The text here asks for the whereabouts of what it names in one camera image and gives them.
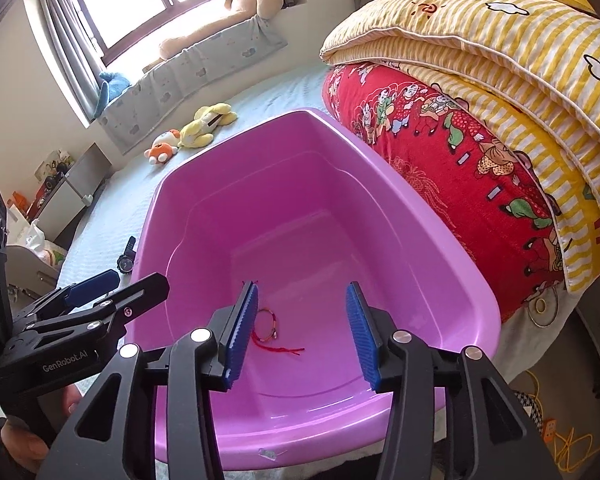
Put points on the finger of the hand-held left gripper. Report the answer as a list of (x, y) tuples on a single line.
[(142, 290), (92, 284)]

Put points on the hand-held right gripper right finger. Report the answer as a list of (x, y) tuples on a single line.
[(360, 340)]

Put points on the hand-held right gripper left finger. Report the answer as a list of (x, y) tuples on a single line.
[(240, 335)]

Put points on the purple plastic basin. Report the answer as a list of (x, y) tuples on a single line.
[(305, 210)]

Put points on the person's left hand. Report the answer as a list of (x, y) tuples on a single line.
[(25, 442)]

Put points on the black wrist watch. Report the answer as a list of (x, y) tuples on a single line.
[(126, 262)]

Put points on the white plastic bag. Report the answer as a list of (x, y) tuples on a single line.
[(32, 237)]

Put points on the light blue bedspread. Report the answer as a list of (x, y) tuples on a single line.
[(130, 195)]

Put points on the grey low cabinet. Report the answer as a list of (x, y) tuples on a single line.
[(80, 175)]

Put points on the pile of small trinkets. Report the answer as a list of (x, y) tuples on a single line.
[(52, 167)]

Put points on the orange and white plush toy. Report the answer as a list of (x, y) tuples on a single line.
[(162, 149)]

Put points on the yellow plush toy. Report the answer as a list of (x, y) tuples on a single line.
[(200, 130)]

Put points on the black and white checkered cloth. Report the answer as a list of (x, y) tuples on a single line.
[(525, 407)]

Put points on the blue plush toy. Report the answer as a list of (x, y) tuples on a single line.
[(112, 87)]

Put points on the red printed quilt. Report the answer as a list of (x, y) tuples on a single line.
[(455, 160)]

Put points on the orange power strip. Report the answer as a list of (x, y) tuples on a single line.
[(551, 430)]

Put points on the grey printed window seat cloth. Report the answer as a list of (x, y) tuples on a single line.
[(180, 75)]

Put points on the grey curtain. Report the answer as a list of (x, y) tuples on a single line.
[(65, 45)]

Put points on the window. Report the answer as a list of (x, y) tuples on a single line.
[(130, 5)]

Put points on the yellow striped quilt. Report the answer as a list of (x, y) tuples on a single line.
[(505, 35)]

